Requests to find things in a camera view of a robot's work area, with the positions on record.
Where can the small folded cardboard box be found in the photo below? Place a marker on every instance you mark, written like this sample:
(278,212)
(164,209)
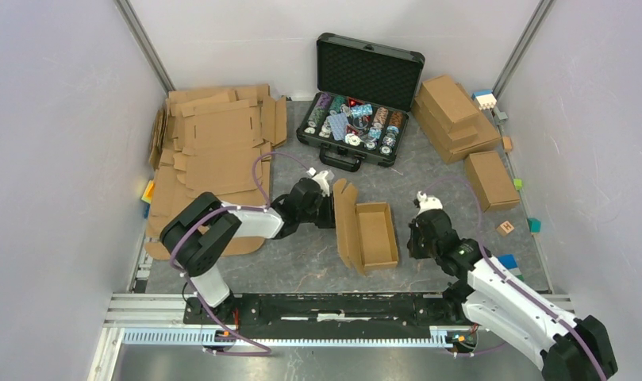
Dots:
(491,182)

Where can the small wooden cube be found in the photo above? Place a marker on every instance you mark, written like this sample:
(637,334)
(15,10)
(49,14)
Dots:
(507,144)

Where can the grey small block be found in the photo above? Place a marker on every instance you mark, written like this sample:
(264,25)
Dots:
(500,117)

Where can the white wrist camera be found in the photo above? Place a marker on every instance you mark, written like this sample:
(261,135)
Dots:
(323,178)
(426,202)

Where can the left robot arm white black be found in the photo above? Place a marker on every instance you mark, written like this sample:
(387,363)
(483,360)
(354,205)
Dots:
(200,234)

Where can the black poker chip case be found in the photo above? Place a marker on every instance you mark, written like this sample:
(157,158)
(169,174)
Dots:
(360,112)

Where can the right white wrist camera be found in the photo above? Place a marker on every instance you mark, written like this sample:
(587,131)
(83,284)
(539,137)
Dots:
(426,202)

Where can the orange yellow block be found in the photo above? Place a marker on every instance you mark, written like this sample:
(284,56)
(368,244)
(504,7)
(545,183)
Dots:
(148,191)

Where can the blue white toy block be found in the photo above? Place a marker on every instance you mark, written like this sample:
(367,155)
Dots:
(484,99)

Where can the wooden letter H block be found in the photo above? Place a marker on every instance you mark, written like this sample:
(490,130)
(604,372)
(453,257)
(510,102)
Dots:
(505,228)

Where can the blue green white block stack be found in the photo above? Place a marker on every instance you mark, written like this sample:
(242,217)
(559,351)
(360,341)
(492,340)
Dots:
(509,262)

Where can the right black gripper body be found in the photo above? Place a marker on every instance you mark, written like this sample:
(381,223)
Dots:
(417,247)

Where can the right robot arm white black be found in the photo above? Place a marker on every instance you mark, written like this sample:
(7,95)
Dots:
(560,345)

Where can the stack of flat cardboard sheets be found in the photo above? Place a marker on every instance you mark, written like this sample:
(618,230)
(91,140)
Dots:
(213,139)

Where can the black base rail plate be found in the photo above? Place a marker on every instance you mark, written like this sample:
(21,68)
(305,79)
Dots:
(399,315)

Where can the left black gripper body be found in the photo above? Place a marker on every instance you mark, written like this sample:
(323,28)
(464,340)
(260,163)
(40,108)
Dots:
(324,217)

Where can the teal cube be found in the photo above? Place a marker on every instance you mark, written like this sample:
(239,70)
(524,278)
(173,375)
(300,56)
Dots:
(534,225)

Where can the large folded cardboard box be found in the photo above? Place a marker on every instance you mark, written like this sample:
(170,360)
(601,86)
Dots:
(453,146)

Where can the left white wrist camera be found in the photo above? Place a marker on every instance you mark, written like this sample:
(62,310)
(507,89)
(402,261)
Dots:
(323,178)

